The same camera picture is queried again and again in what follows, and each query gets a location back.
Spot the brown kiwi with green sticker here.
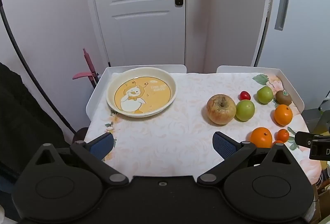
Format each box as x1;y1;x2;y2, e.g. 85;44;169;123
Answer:
276;90;293;106

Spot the yellow box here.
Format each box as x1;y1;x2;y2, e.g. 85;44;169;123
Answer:
313;108;330;137

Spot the green jujube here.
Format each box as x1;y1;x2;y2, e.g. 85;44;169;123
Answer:
235;100;255;121
256;86;274;104

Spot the cream plate with duck print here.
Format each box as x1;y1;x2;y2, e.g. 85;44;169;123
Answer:
106;67;178;118

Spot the large orange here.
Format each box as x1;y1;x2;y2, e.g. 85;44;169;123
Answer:
250;127;273;148
274;104;293;126

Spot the dark cloth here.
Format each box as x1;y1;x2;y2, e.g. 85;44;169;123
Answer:
0;62;75;188

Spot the pink folding tool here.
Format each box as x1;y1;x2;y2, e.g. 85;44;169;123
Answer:
72;48;100;89

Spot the large yellow-red apple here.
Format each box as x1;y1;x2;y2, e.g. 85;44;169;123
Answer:
206;94;237;125

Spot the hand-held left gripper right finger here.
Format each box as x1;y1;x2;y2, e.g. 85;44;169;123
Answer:
197;131;293;186

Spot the white panelled door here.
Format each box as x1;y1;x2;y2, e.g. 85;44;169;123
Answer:
81;0;187;67

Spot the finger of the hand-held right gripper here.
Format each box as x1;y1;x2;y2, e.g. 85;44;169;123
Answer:
295;131;316;148

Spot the grey recessed cabinet handle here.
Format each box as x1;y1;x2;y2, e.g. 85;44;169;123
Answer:
275;0;291;31

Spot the white rimmed table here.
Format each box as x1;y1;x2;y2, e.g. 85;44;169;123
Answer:
86;65;304;121

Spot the dark brown round object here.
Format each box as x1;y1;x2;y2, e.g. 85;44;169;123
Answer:
72;127;89;144

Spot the floral tablecloth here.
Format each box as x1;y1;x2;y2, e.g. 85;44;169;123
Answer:
84;72;322;183

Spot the white cabinet door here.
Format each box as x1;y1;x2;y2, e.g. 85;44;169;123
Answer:
251;0;330;111

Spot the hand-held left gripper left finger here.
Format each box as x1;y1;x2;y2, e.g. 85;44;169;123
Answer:
35;132;129;186

